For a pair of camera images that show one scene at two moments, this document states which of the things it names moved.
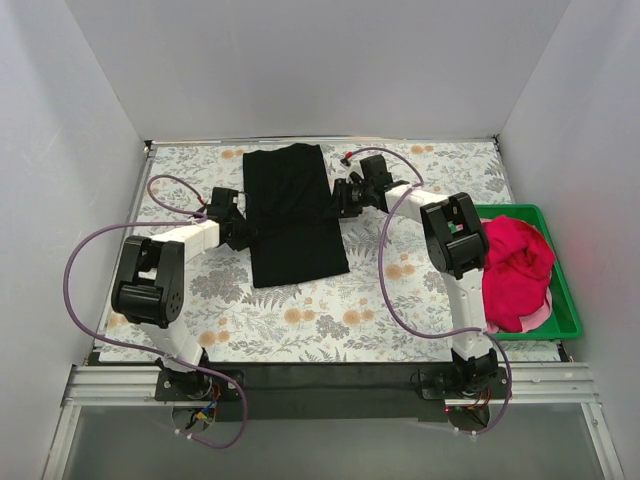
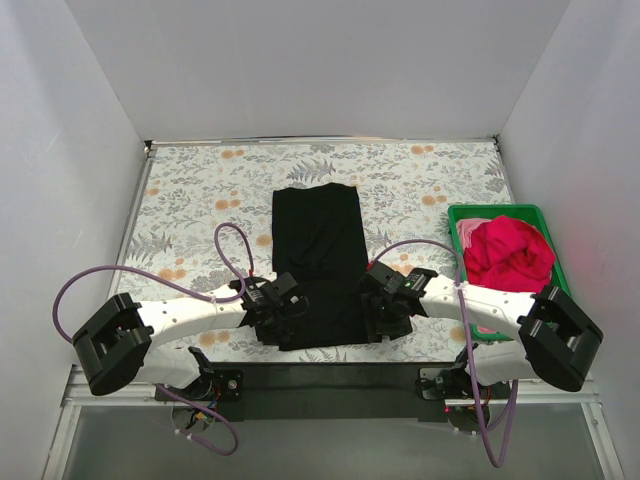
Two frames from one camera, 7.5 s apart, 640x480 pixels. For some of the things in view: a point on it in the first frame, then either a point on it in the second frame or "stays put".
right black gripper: [340, 198] → [379, 305]
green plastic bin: [563, 323] stays put
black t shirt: [294, 231] → [319, 250]
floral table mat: [390, 307] stays put
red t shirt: [516, 271] stays put
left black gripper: [242, 231] → [280, 310]
